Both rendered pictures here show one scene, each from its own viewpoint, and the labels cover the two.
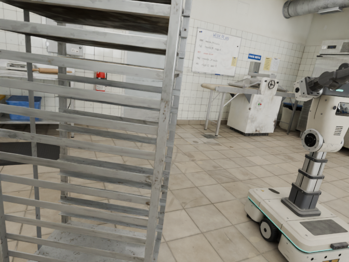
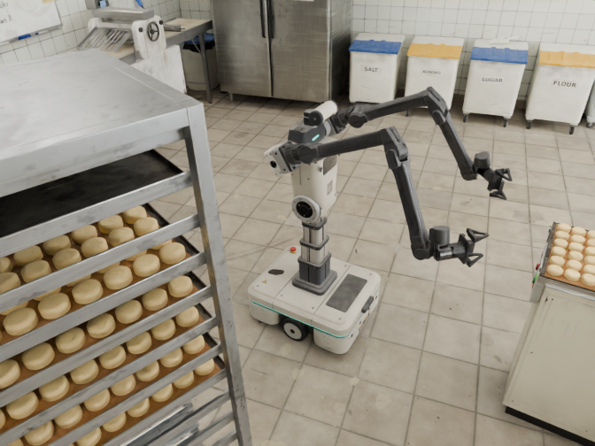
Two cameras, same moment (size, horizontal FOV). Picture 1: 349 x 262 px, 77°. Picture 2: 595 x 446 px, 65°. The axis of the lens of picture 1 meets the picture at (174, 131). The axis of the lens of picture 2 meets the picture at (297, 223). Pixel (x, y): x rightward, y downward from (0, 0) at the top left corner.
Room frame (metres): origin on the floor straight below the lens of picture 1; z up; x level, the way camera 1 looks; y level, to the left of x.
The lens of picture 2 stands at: (0.03, 0.40, 2.08)
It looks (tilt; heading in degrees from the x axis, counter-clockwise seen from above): 35 degrees down; 318
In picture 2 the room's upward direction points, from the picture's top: 2 degrees counter-clockwise
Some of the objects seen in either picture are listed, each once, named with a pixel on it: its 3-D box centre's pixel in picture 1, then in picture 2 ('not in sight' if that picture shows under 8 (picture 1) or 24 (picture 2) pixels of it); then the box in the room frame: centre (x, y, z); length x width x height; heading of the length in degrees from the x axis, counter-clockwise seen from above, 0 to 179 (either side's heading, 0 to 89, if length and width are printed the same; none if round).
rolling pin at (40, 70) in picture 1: (52, 70); not in sight; (3.10, 1.78, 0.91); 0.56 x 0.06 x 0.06; 146
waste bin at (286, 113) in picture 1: (291, 116); (200, 61); (5.65, -2.95, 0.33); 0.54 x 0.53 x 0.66; 27
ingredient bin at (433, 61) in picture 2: not in sight; (431, 78); (2.91, -4.28, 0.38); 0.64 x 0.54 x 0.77; 118
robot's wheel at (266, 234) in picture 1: (268, 230); (295, 327); (1.43, -0.80, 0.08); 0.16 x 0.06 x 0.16; 17
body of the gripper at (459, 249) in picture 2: not in sight; (457, 249); (0.65, -0.95, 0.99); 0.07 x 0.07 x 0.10; 62
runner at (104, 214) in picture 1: (76, 208); not in sight; (0.73, 0.34, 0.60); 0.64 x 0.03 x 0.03; 87
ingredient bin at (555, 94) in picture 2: not in sight; (558, 88); (1.75, -4.87, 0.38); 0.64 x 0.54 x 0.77; 114
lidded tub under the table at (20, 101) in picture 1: (25, 107); not in sight; (3.04, 2.15, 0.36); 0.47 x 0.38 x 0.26; 29
